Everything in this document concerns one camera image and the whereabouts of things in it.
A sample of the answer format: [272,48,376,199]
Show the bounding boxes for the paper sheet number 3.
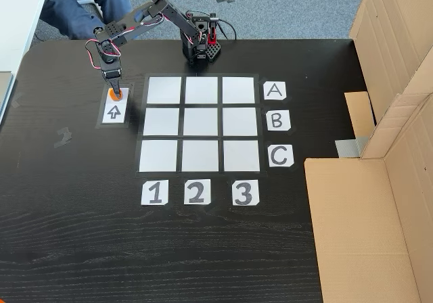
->
[231,179,260,206]

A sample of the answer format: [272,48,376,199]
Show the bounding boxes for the white chair base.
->
[76,0,106,23]

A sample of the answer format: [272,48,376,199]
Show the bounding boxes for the white nine-square grid sheet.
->
[135,73,268,175]

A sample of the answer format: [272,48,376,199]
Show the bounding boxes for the red white servo cable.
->
[84,11,167,71]

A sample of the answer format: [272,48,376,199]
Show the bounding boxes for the paper sheet number 2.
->
[183,179,212,205]

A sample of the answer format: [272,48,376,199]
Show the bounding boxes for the black power cable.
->
[216,18,237,41]

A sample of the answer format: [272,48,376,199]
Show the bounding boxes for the paper sheet letter A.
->
[263,81,288,101]

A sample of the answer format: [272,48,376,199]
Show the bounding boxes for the paper sheet letter B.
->
[266,110,292,131]

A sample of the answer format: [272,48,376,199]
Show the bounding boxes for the black clamp with red knob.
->
[207,13,219,44]

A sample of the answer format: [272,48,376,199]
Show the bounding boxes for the white arrow paper sheet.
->
[101,87,130,124]

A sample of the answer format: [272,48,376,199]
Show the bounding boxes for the seated person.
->
[39,0,133,41]

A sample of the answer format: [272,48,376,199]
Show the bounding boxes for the paper sheet letter C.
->
[268,144,294,168]

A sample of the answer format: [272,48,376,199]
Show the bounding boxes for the white desk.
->
[0,0,52,123]

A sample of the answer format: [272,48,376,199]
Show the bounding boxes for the large brown cardboard screen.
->
[304,0,433,303]

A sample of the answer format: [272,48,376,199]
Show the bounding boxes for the paper sheet number 1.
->
[141,180,169,206]

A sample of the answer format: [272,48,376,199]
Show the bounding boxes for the clear tape scraps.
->
[53,126,74,149]

